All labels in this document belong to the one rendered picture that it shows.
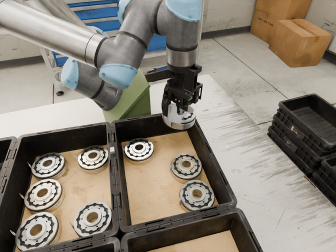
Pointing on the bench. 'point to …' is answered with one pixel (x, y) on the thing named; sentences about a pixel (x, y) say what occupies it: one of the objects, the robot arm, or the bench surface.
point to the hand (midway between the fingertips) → (173, 118)
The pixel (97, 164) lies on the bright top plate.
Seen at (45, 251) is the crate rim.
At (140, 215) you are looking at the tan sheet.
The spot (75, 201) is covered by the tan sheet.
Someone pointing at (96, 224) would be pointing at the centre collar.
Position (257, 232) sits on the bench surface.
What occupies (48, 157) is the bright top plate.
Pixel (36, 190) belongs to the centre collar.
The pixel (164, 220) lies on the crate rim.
